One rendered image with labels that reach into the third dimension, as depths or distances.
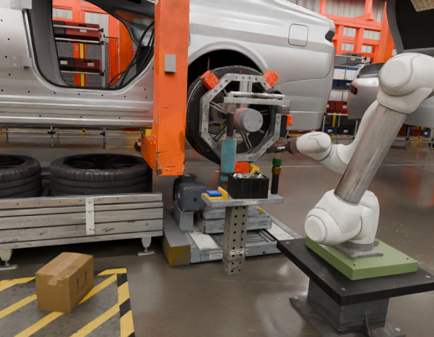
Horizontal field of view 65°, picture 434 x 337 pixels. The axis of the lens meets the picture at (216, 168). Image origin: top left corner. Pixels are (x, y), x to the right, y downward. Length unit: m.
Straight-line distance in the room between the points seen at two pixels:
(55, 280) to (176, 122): 0.98
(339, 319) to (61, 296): 1.21
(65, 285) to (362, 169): 1.31
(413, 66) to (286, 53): 1.70
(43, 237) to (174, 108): 1.01
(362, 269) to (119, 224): 1.32
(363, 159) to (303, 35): 1.74
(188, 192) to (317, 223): 1.06
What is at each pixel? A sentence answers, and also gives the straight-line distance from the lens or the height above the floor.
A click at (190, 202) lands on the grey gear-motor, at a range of 2.23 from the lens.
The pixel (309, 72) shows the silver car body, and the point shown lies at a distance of 2.92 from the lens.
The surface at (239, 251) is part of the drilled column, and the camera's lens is 1.98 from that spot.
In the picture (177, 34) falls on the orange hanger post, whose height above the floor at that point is 1.29.
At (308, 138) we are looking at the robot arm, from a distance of 1.65.
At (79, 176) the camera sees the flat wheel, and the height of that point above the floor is 0.48.
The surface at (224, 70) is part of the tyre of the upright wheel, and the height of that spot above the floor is 1.14.
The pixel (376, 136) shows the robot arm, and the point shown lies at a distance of 1.29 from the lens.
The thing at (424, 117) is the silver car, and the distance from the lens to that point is 4.34.
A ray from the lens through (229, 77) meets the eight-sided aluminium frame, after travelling 2.13.
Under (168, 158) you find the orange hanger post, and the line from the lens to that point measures 1.96.
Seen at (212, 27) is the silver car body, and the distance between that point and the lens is 2.58.
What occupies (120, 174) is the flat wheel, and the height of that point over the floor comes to 0.48.
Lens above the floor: 0.99
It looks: 12 degrees down
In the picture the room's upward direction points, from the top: 3 degrees clockwise
